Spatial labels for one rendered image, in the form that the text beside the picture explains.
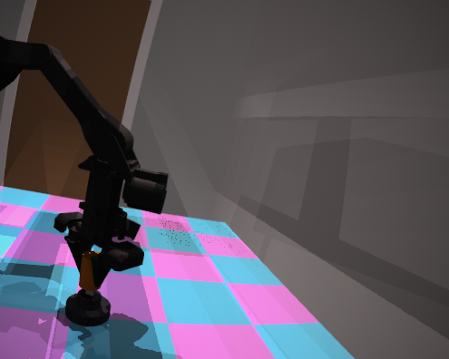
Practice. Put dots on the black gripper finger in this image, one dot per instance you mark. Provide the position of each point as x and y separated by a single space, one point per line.
77 248
100 270

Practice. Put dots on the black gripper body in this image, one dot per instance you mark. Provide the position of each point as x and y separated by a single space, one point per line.
97 225

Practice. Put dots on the orange cylinder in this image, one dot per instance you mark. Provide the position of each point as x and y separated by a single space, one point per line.
86 275

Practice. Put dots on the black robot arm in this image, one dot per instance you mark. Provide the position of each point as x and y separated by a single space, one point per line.
108 139

